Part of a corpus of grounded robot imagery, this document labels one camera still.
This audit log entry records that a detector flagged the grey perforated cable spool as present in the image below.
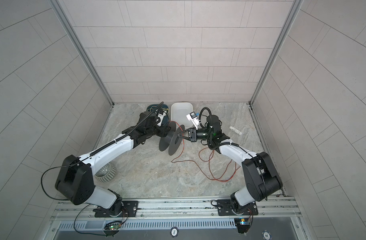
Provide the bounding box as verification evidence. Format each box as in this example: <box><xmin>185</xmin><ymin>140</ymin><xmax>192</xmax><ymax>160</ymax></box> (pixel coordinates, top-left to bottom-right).
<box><xmin>159</xmin><ymin>122</ymin><xmax>185</xmax><ymax>156</ymax></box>

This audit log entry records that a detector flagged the red cable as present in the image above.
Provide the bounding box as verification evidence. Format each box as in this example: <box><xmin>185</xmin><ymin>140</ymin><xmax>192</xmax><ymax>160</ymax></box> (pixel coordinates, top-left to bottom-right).
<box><xmin>170</xmin><ymin>121</ymin><xmax>242</xmax><ymax>183</ymax></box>

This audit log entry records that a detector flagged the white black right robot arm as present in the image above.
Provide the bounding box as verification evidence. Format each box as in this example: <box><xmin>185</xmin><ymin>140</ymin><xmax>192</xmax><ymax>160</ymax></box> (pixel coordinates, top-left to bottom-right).
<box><xmin>178</xmin><ymin>107</ymin><xmax>283</xmax><ymax>215</ymax></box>

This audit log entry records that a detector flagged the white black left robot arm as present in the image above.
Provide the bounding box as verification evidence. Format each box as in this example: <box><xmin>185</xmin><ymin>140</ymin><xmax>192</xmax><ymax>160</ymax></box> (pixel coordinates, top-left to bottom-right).
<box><xmin>54</xmin><ymin>103</ymin><xmax>171</xmax><ymax>217</ymax></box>

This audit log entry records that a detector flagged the white plastic tray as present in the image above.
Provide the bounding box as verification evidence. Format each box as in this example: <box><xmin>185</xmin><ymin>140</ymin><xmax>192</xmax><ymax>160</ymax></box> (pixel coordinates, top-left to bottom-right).
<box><xmin>170</xmin><ymin>102</ymin><xmax>194</xmax><ymax>129</ymax></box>

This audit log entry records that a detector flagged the dark teal plastic tray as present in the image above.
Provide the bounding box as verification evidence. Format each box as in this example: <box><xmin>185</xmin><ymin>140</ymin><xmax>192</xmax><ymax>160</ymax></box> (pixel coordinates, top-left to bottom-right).
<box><xmin>146</xmin><ymin>104</ymin><xmax>169</xmax><ymax>115</ymax></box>

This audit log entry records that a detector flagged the white glue stick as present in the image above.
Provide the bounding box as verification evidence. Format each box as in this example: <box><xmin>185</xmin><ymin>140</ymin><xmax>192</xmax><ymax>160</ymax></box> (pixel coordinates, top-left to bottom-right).
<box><xmin>230</xmin><ymin>126</ymin><xmax>243</xmax><ymax>136</ymax></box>

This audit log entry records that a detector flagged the ribbed grey ceramic cup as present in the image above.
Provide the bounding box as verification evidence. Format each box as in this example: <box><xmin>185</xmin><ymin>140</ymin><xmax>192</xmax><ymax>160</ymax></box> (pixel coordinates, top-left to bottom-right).
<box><xmin>95</xmin><ymin>163</ymin><xmax>117</xmax><ymax>183</ymax></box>

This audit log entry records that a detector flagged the right green circuit board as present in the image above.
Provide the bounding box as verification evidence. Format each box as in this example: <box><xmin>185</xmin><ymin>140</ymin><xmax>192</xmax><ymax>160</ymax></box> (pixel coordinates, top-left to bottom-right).
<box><xmin>234</xmin><ymin>218</ymin><xmax>252</xmax><ymax>234</ymax></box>

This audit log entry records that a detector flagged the green circuit board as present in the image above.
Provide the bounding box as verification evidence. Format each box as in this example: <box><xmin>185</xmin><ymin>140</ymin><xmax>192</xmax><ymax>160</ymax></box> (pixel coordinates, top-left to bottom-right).
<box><xmin>234</xmin><ymin>218</ymin><xmax>252</xmax><ymax>234</ymax></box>
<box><xmin>104</xmin><ymin>221</ymin><xmax>123</xmax><ymax>232</ymax></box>

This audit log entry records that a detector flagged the left green circuit board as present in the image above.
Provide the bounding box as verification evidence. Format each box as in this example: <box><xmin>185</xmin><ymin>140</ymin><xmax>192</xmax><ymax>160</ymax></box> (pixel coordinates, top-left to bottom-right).
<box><xmin>104</xmin><ymin>221</ymin><xmax>123</xmax><ymax>232</ymax></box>

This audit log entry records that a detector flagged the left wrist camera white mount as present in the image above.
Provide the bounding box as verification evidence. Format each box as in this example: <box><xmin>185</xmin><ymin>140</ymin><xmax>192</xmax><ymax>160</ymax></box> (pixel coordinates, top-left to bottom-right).
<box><xmin>157</xmin><ymin>109</ymin><xmax>169</xmax><ymax>128</ymax></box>

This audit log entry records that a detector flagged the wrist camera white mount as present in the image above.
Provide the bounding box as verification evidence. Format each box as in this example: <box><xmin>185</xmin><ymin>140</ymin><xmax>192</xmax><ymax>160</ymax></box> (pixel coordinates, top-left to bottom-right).
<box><xmin>187</xmin><ymin>112</ymin><xmax>200</xmax><ymax>130</ymax></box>
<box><xmin>157</xmin><ymin>109</ymin><xmax>169</xmax><ymax>128</ymax></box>

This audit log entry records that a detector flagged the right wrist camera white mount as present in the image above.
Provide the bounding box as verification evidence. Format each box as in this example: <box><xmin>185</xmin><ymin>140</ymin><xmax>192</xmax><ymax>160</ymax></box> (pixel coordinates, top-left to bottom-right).
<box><xmin>187</xmin><ymin>112</ymin><xmax>200</xmax><ymax>130</ymax></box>

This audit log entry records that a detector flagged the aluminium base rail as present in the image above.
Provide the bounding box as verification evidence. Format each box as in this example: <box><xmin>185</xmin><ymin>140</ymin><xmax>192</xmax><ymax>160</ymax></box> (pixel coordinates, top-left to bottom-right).
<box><xmin>49</xmin><ymin>195</ymin><xmax>301</xmax><ymax>235</ymax></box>

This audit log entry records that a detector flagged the aluminium corner wall profile left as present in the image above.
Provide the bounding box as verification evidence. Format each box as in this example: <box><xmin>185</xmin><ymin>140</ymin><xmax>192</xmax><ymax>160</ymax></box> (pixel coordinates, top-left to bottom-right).
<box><xmin>48</xmin><ymin>0</ymin><xmax>115</xmax><ymax>107</ymax></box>

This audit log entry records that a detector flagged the aluminium corner wall profile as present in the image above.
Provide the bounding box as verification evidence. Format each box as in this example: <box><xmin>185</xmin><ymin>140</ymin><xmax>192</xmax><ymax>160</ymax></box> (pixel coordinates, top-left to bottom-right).
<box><xmin>48</xmin><ymin>0</ymin><xmax>115</xmax><ymax>107</ymax></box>
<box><xmin>249</xmin><ymin>0</ymin><xmax>303</xmax><ymax>106</ymax></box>

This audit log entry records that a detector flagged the aluminium corner wall profile right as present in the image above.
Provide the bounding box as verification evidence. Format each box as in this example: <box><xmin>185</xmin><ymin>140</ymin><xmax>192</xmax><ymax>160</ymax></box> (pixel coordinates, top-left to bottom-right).
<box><xmin>249</xmin><ymin>0</ymin><xmax>303</xmax><ymax>106</ymax></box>

